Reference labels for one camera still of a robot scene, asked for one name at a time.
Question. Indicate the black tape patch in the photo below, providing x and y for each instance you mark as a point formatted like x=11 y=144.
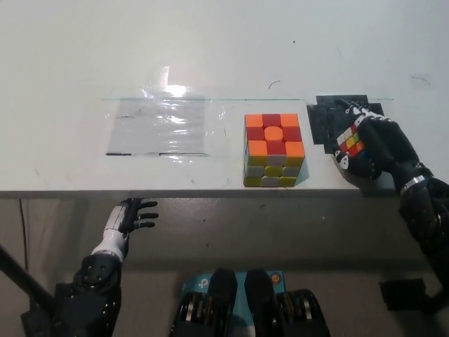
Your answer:
x=321 y=123

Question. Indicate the big orange red puzzle cube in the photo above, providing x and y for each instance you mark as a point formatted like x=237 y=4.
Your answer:
x=273 y=147

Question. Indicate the small studded multicolour puzzle cube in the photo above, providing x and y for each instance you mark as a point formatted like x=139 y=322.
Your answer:
x=350 y=142

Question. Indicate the black diagonal pole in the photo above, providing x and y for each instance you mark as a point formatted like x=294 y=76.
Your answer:
x=24 y=275

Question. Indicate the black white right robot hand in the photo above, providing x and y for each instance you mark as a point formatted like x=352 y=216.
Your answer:
x=382 y=147

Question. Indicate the teal robot body top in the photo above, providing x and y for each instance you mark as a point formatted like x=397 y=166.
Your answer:
x=194 y=283

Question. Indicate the clear plastic sheet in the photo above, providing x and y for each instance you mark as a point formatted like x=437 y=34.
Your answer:
x=158 y=128

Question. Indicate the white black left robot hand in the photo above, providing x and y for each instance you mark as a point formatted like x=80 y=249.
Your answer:
x=121 y=221

